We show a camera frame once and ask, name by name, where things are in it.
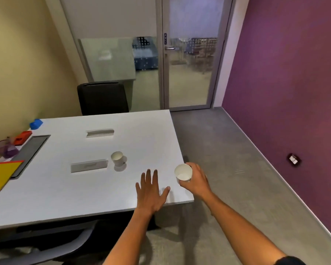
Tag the person's right hand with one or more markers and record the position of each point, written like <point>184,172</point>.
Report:
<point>200,184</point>

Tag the person's left hand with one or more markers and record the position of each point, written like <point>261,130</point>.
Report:
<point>150,195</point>

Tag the white paper cup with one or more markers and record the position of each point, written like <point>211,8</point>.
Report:
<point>118,158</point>
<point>183,172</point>

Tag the blue tape dispenser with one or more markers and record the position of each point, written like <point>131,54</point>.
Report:
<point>36,124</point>

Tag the red stapler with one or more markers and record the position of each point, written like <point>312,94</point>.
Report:
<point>22,137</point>

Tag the purple mesh pen cup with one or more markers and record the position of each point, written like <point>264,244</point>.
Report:
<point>8,150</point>

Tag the yellow notepad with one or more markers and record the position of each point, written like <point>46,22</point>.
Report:
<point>1,176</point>

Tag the person's left forearm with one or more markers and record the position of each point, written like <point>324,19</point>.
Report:
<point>127,240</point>

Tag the person's right forearm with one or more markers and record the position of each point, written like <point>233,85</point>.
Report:
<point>242,231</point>

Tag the person's black right sleeve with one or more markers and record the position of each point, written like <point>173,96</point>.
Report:
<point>291,261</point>

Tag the clear acrylic name sign holder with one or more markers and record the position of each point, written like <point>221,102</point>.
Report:
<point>88,166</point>
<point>99,133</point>

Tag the black mesh office chair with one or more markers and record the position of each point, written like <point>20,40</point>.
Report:
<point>103,99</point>
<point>44,245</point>

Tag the blue cabinet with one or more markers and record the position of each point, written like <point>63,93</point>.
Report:
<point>144,53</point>

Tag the black wall socket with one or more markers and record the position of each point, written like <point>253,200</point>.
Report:
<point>294,159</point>

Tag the glass partition with grey frame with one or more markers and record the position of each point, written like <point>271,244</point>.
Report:
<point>182,80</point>

